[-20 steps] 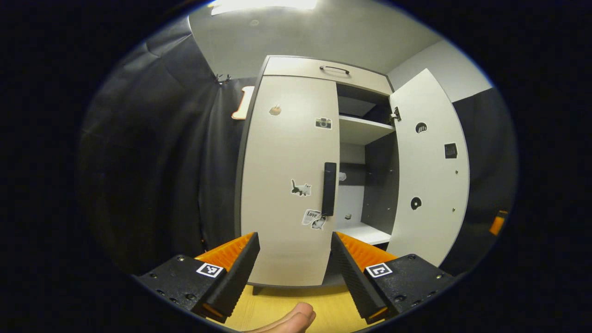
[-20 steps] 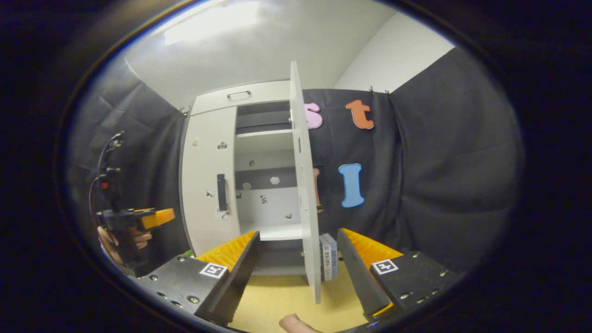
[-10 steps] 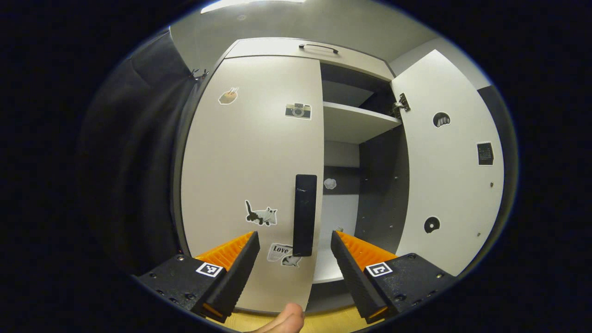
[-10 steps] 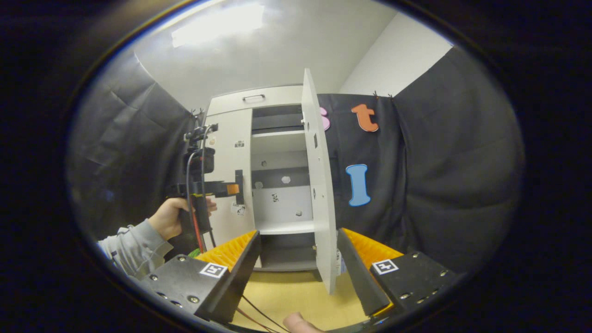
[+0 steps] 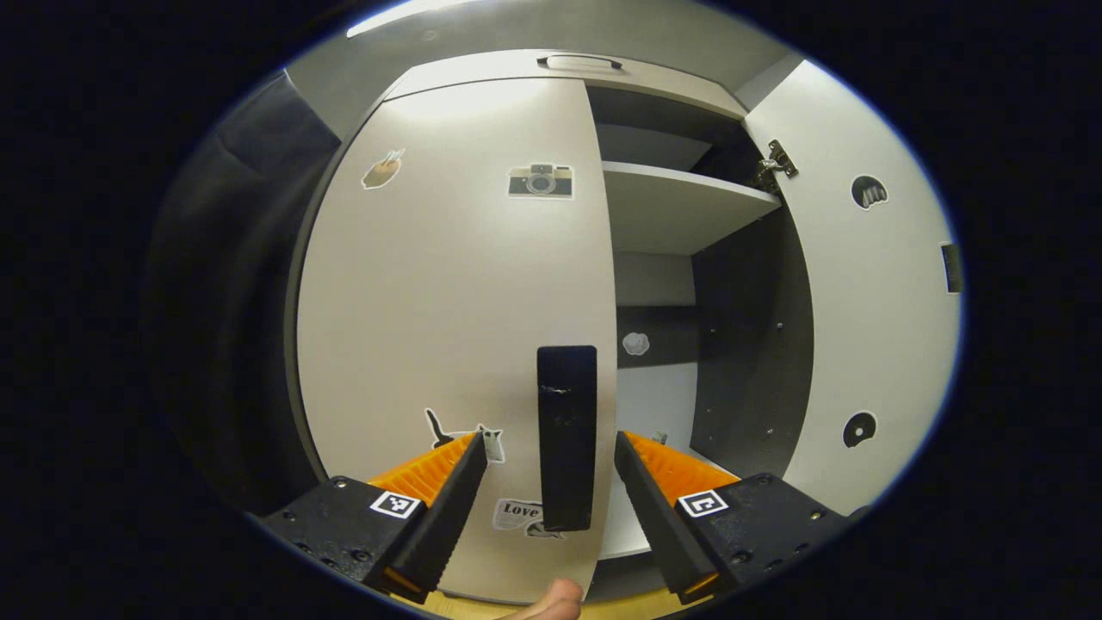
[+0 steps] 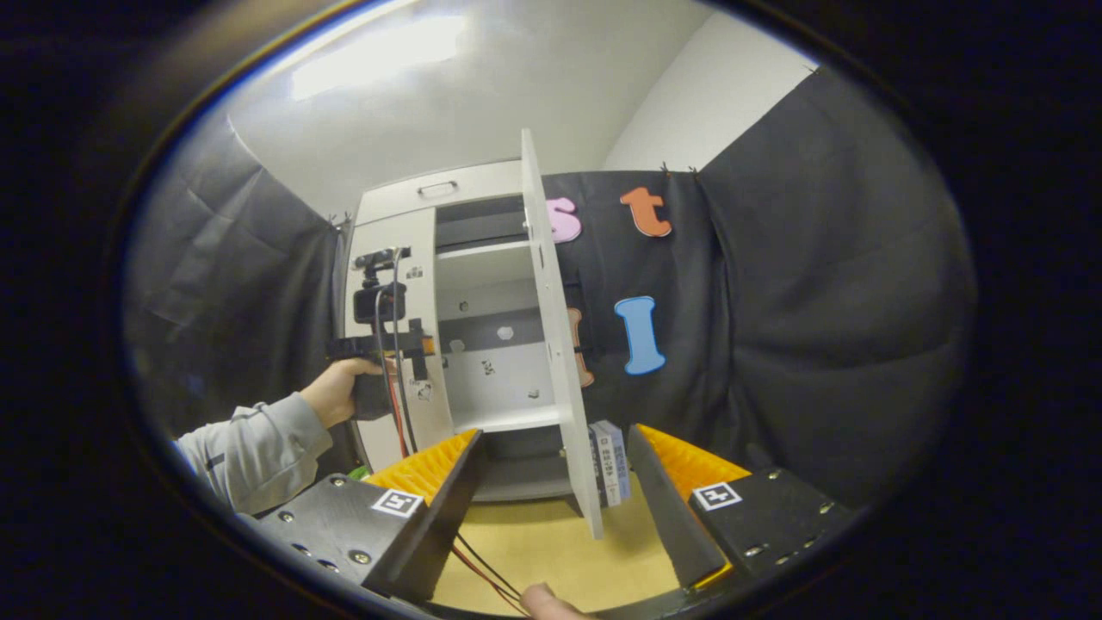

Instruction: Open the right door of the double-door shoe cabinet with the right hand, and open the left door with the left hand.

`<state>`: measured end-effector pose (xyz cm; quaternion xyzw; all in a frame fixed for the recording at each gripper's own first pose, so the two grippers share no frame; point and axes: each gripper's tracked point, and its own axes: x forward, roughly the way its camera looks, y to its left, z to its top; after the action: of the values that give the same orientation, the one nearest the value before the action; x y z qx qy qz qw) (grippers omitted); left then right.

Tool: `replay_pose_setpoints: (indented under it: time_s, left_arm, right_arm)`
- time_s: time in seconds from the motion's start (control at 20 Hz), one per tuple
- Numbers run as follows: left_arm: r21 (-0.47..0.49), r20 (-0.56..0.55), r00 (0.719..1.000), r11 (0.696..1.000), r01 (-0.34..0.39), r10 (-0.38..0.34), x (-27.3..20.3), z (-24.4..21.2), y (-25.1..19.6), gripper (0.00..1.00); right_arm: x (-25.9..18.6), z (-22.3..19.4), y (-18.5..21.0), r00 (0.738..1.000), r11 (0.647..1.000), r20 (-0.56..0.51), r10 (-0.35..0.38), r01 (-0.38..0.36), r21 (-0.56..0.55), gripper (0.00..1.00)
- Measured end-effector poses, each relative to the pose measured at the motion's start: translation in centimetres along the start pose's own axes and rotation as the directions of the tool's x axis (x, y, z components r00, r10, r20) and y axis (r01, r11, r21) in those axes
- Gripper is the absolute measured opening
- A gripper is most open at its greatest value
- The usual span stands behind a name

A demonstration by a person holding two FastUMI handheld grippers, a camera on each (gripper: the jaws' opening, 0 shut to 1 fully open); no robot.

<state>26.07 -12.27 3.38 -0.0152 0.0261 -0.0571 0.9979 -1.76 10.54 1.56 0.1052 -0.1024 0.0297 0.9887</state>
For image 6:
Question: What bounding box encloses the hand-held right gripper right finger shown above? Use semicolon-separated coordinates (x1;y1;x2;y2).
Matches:
626;422;853;591

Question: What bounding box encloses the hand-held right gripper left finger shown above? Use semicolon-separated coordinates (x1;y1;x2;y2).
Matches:
254;429;485;604

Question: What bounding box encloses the white shoe cabinet door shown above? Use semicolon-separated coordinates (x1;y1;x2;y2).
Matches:
519;127;605;542
344;207;455;473

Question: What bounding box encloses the white double-door shoe cabinet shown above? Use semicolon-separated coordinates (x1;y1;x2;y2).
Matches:
344;159;573;505

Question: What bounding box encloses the white cabinet shelf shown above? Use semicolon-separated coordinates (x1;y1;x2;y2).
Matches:
452;403;565;434
435;239;533;294

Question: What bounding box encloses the dark spine book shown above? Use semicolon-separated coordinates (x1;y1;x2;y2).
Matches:
588;424;608;509

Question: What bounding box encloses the black backdrop cloth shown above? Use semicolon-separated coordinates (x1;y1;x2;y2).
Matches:
125;65;978;518

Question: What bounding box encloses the black cable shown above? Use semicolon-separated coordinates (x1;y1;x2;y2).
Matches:
375;254;522;604

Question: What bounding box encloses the red cable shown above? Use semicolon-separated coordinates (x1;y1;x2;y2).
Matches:
385;357;528;617

